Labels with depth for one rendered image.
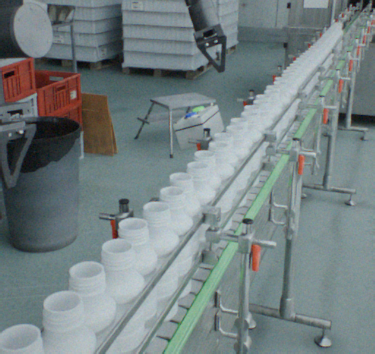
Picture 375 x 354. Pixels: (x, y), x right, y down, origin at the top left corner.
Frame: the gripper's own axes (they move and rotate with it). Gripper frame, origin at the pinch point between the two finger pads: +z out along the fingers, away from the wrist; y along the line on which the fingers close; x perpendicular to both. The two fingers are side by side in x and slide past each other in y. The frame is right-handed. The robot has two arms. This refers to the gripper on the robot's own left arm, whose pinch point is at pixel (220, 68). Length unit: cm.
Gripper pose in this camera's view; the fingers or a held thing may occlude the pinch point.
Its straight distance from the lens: 127.9
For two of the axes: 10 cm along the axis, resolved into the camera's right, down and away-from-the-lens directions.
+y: 0.4, -2.2, 9.7
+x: -9.4, 3.1, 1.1
